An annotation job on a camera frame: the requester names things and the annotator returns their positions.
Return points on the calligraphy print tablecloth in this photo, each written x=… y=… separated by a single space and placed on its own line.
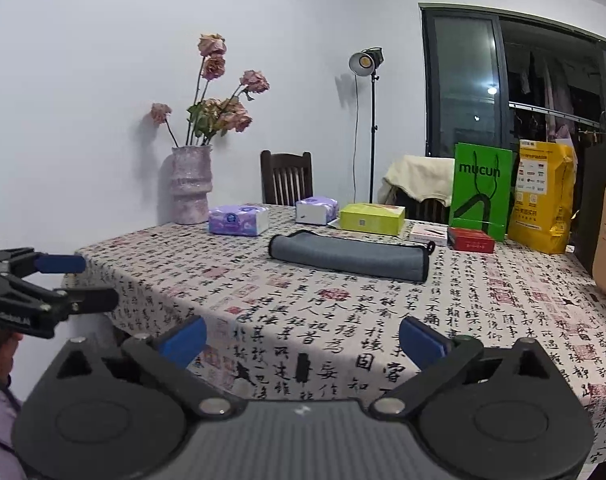
x=279 y=331

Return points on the dark wooden chair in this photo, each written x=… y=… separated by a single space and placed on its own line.
x=286 y=178

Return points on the white purple tissue pack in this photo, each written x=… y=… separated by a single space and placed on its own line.
x=316 y=210

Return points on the yellow plastic bag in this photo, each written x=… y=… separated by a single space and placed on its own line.
x=542 y=211

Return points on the purple and grey towel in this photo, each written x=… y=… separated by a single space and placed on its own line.
x=394 y=262

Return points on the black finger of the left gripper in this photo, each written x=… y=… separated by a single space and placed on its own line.
x=89 y=300

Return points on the green mucun paper bag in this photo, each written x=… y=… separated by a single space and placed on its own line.
x=481 y=189

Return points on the cream cloth on chair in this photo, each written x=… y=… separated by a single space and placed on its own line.
x=420 y=178

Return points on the speckled pink ceramic vase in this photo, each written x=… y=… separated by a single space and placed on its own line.
x=191 y=180

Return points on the white flat box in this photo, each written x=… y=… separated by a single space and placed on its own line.
x=427 y=232

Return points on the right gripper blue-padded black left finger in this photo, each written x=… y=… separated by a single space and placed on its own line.
x=165 y=360

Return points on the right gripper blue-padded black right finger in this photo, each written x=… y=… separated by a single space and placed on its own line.
x=442 y=362

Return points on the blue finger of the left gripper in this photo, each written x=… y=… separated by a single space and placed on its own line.
x=39 y=263

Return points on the dried pink roses bouquet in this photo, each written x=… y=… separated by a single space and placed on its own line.
x=208 y=117

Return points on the red small box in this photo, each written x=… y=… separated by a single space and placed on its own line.
x=468 y=240

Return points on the dark framed sliding window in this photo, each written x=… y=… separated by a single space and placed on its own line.
x=495 y=77

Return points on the lime green tissue box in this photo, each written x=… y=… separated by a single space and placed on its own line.
x=372 y=218

